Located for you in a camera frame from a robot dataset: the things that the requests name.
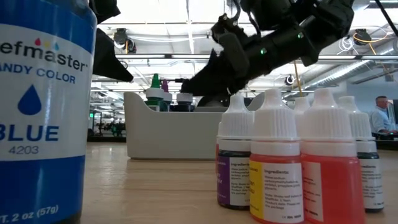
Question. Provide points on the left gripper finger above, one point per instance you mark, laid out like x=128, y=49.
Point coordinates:
x=107, y=59

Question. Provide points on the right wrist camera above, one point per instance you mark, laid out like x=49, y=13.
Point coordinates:
x=228, y=24

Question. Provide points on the person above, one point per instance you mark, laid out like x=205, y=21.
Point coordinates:
x=381, y=118

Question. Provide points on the green candy color bottle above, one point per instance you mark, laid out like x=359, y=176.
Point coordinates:
x=155, y=91

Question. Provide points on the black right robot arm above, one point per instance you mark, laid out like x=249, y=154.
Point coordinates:
x=329, y=18

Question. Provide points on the small dark dropper bottle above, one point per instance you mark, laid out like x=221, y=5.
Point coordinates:
x=370, y=186

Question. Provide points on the black computer monitor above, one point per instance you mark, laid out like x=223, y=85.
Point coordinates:
x=395, y=112

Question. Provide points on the grey plastic bin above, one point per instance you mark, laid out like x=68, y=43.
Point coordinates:
x=171, y=133

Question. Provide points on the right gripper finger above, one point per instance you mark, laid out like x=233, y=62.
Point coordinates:
x=211, y=84

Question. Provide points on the blue candy color bottle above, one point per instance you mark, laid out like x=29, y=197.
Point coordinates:
x=46, y=186

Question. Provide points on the black candy color bottle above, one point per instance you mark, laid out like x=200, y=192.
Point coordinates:
x=184, y=98

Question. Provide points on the small dropper bottle purple label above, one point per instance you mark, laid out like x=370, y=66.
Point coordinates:
x=234, y=124

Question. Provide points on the purple candy color bottle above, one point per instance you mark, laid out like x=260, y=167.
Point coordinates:
x=165, y=85

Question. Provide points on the round ceiling fixture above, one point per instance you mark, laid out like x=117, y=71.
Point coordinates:
x=362, y=35
x=289, y=80
x=120, y=35

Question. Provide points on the small orange-red dropper bottle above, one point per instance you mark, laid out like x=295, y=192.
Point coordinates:
x=335, y=186

